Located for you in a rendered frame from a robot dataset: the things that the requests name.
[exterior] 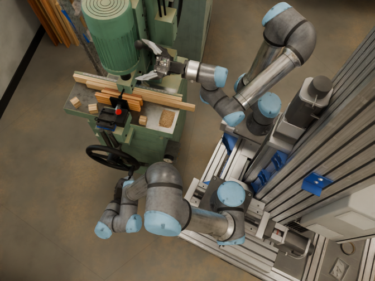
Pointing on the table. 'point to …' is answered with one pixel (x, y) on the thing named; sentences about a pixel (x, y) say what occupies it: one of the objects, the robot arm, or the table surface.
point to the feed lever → (143, 47)
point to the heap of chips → (166, 119)
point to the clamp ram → (119, 103)
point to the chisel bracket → (129, 85)
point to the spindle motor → (113, 34)
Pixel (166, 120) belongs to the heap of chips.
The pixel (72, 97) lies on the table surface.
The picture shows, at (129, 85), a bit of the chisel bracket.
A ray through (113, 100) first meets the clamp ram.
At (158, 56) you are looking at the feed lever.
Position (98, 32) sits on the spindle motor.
